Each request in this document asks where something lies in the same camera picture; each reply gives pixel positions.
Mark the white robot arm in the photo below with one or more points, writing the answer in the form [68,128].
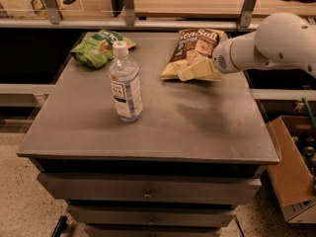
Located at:
[281,41]

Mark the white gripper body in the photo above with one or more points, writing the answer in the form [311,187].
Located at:
[222,59]

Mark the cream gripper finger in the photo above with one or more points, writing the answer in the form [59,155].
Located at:
[204,70]

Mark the snack package on shelf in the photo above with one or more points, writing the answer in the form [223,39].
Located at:
[23,9]

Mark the brown sea salt chip bag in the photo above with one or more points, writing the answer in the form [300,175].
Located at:
[193,45]

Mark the wooden shelf with metal posts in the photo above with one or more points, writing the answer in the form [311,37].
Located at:
[160,14]

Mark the green rice chip bag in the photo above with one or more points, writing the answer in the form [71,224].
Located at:
[97,50]

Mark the green rod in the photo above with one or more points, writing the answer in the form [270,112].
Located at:
[309,112]

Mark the open cardboard box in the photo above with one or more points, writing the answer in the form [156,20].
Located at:
[290,177]

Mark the grey metal drawer cabinet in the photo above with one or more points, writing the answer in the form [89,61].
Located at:
[196,153]

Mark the clear plastic water bottle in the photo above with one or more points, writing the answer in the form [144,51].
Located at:
[125,83]

